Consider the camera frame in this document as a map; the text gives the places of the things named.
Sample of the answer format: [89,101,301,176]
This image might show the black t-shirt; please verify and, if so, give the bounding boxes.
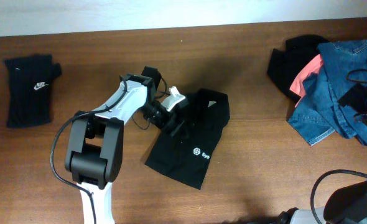
[145,88,230,190]

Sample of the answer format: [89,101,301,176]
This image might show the pink paper tag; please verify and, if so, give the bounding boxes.
[289,54,323,107]

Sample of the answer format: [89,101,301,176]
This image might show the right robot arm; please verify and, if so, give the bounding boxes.
[177,118,367,223]

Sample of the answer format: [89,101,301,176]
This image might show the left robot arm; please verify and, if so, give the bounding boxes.
[65,67,188,223]

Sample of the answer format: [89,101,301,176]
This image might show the black Nike sock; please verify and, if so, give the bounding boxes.
[4,54,62,128]

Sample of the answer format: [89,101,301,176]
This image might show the blue denim jeans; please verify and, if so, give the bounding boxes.
[288,39,367,146]

